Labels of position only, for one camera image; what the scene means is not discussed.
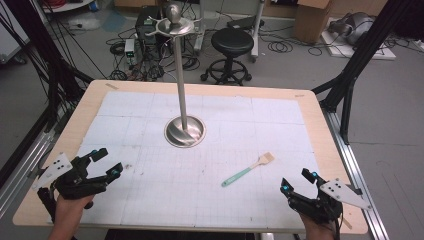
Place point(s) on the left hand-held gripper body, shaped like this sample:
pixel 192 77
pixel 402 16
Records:
pixel 75 181

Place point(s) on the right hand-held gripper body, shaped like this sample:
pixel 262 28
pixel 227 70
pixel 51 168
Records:
pixel 325 201

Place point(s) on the steel utensil stand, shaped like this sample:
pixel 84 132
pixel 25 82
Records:
pixel 182 86

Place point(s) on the person's right hand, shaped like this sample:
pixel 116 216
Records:
pixel 316 230

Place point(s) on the person's left hand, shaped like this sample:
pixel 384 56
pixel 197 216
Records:
pixel 70 213

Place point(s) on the white grid paper mat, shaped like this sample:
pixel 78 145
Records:
pixel 200 160

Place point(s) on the small white power supply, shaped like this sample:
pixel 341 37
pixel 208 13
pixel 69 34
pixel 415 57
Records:
pixel 129 50

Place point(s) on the black computer tower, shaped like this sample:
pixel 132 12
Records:
pixel 148 30

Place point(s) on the black round stool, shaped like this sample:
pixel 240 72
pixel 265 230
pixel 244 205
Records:
pixel 231 50

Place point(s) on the grey bag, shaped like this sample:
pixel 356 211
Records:
pixel 353 26

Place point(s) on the brown cardboard box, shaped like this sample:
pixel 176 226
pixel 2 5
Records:
pixel 311 20

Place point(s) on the white metal stand leg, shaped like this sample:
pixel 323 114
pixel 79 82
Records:
pixel 258 28

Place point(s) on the aluminium rail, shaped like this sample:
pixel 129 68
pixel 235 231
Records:
pixel 358 173
pixel 23 166

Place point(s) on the black metal frame post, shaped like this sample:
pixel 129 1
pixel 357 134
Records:
pixel 360 56
pixel 40 56

